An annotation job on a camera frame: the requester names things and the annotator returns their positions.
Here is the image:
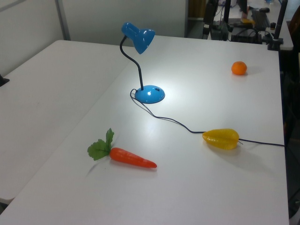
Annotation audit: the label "dark robot gripper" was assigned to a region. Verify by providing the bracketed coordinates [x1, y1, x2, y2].
[202, 1, 215, 39]

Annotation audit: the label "blue desk lamp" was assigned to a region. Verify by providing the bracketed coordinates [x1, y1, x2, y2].
[120, 22, 166, 105]

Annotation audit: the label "black upright pole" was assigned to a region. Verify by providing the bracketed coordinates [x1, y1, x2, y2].
[223, 0, 232, 25]

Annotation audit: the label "orange mandarin fruit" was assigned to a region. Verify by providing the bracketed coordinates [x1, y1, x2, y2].
[231, 61, 248, 76]

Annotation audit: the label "black keyboard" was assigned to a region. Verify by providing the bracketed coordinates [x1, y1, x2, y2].
[252, 9, 271, 28]

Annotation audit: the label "white background desk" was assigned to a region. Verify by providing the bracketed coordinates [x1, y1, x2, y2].
[234, 7, 294, 51]

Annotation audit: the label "yellow toy starfruit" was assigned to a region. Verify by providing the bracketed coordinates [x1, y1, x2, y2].
[202, 128, 244, 150]

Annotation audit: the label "orange toy carrot green leaves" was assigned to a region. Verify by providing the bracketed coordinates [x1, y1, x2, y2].
[87, 127, 158, 169]

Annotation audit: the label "black equipment box with cables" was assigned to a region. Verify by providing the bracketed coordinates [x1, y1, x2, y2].
[230, 27, 268, 45]

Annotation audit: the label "black lamp power cable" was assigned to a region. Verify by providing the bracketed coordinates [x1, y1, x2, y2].
[130, 88, 285, 147]

